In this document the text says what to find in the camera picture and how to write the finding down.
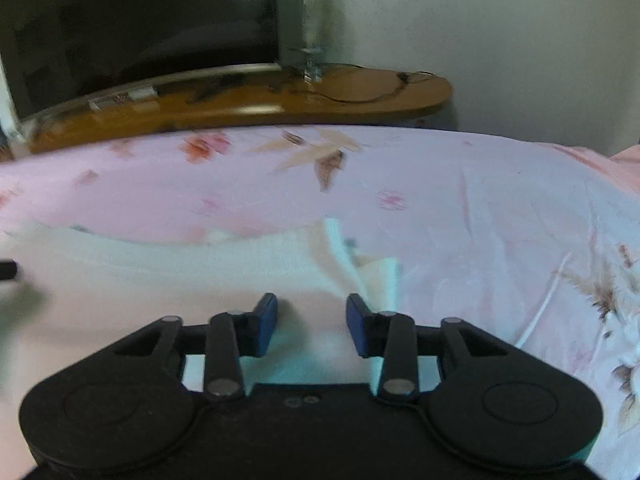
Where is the large black television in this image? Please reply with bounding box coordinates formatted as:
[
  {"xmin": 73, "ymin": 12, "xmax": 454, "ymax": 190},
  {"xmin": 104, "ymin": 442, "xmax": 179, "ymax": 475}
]
[{"xmin": 1, "ymin": 0, "xmax": 280, "ymax": 120}]

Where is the silver set-top box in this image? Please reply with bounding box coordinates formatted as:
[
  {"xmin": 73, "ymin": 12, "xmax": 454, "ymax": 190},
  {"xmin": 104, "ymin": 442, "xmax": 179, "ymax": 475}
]
[{"xmin": 88, "ymin": 86, "xmax": 157, "ymax": 112}]

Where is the black power cable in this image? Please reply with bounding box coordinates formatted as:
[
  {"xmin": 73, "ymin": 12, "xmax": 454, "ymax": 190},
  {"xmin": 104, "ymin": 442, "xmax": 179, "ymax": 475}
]
[{"xmin": 269, "ymin": 63, "xmax": 436, "ymax": 105}]

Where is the curved wooden tv console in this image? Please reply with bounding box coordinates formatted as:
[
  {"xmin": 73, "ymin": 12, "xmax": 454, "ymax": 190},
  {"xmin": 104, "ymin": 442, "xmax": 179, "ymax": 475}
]
[{"xmin": 1, "ymin": 65, "xmax": 454, "ymax": 160}]

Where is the clear glass table lamp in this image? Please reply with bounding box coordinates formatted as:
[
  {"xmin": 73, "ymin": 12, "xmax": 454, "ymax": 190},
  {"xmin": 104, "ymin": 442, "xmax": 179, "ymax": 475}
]
[{"xmin": 281, "ymin": 0, "xmax": 334, "ymax": 93}]

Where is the white knit sweater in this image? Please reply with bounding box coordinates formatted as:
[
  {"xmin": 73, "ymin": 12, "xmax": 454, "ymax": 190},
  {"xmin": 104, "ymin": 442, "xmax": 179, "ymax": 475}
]
[{"xmin": 1, "ymin": 219, "xmax": 398, "ymax": 401}]

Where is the pink floral bed sheet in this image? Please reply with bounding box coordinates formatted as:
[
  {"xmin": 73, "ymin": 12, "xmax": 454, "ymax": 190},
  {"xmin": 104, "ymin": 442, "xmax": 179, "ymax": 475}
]
[{"xmin": 1, "ymin": 127, "xmax": 639, "ymax": 479}]

